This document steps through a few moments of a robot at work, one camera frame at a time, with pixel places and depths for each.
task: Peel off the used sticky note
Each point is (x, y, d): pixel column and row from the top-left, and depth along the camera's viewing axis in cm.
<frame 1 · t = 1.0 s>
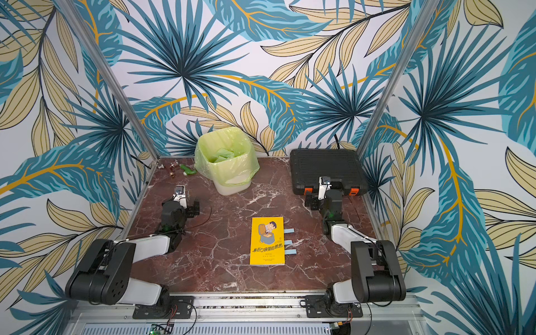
left hand: (184, 198, 91), fingers open
right hand: (319, 190, 92), fingers open
yellow cover book: (267, 241, 90), on the table
white bin green bag: (226, 156, 105), point 13 cm above the table
black plastic tool case: (343, 167, 111), point 6 cm above the table
blue sticky note upper: (289, 230, 93), point 2 cm above the table
blue sticky note middle: (288, 242, 90), on the table
blue sticky note lower: (290, 251, 87), on the table
green small bottle: (187, 171, 112), point 3 cm above the table
small brown glass item: (172, 170, 115), on the table

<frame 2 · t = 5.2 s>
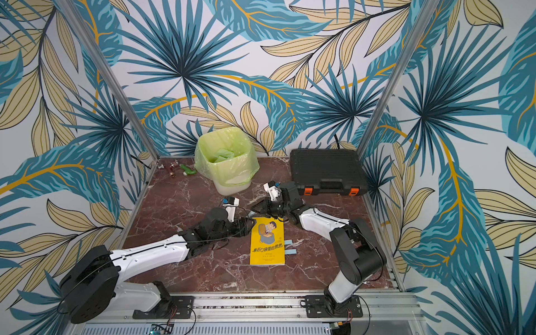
left hand: (251, 224, 81), fingers open
right hand: (250, 208, 84), fingers closed
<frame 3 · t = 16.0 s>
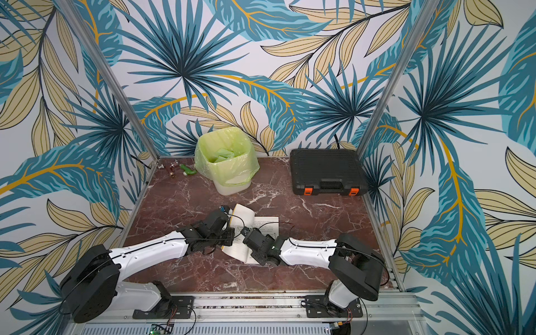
left hand: (232, 236, 85), fingers closed
right hand: (260, 245, 87), fingers open
yellow cover book: (241, 218, 74), point 22 cm above the table
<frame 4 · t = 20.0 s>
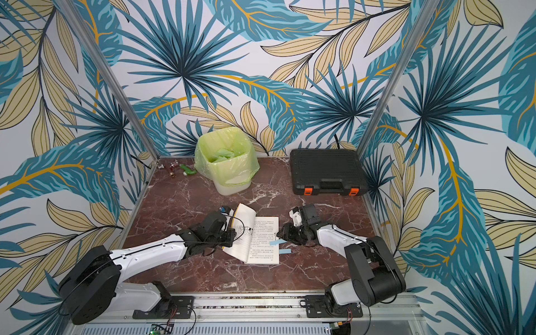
left hand: (234, 236, 85), fingers closed
right hand: (280, 235, 89), fingers open
